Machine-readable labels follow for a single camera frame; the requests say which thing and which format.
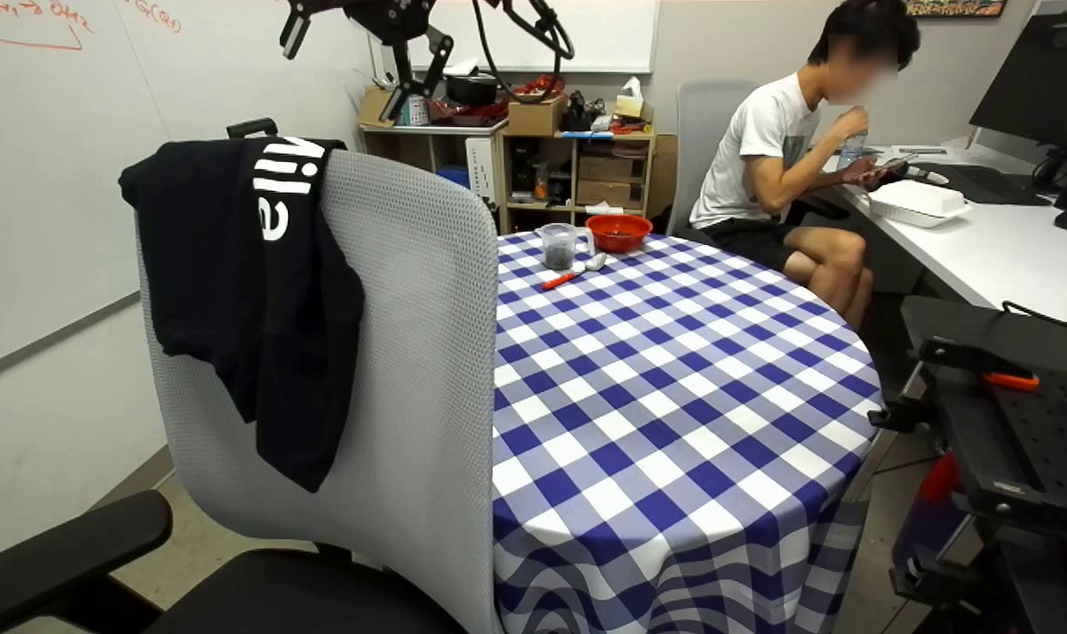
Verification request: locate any clear plastic cup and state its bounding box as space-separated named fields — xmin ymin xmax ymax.
xmin=536 ymin=218 xmax=581 ymax=276

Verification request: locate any black keyboard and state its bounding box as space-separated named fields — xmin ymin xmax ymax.
xmin=901 ymin=158 xmax=1047 ymax=209

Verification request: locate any person in white t-shirt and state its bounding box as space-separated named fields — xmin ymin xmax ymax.
xmin=683 ymin=0 xmax=928 ymax=332

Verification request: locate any black clamp with orange handle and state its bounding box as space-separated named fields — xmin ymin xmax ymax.
xmin=904 ymin=344 xmax=1047 ymax=399

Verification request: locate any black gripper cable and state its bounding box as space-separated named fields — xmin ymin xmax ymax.
xmin=467 ymin=0 xmax=507 ymax=82

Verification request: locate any black shirt with white print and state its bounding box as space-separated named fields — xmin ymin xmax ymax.
xmin=115 ymin=131 xmax=369 ymax=495

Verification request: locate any wooden storage shelf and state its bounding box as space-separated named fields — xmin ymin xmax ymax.
xmin=355 ymin=111 xmax=683 ymax=239

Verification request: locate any large wall whiteboard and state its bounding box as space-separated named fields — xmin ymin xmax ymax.
xmin=0 ymin=0 xmax=376 ymax=385

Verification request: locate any grey mesh office chair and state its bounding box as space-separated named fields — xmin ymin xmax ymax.
xmin=0 ymin=143 xmax=507 ymax=634

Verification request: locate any white desk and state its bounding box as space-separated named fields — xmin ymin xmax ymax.
xmin=838 ymin=136 xmax=1067 ymax=335

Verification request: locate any cardboard box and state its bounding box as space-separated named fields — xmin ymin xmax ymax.
xmin=505 ymin=90 xmax=571 ymax=141

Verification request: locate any white board on wall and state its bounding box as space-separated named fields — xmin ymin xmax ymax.
xmin=433 ymin=0 xmax=662 ymax=77

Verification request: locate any blue white checkered tablecloth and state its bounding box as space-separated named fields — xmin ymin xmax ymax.
xmin=487 ymin=227 xmax=886 ymax=634

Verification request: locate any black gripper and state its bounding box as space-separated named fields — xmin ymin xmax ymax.
xmin=274 ymin=0 xmax=579 ymax=65

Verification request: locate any framed wall picture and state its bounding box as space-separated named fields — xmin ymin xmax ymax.
xmin=904 ymin=0 xmax=1012 ymax=20

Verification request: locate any grey chair behind person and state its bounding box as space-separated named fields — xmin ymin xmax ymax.
xmin=667 ymin=77 xmax=760 ymax=239

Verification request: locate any red bowl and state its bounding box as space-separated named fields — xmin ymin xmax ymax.
xmin=581 ymin=209 xmax=660 ymax=257

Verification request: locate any red marker pen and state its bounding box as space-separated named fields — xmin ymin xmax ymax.
xmin=536 ymin=264 xmax=592 ymax=297

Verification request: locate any white takeaway container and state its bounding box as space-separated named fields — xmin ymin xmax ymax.
xmin=863 ymin=176 xmax=975 ymax=234

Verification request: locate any black computer monitor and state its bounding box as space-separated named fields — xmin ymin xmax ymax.
xmin=964 ymin=6 xmax=1067 ymax=151

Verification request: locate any black perforated robot cart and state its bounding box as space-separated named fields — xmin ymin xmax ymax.
xmin=882 ymin=292 xmax=1067 ymax=634

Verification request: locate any tissue box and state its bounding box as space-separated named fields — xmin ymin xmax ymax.
xmin=609 ymin=74 xmax=652 ymax=124

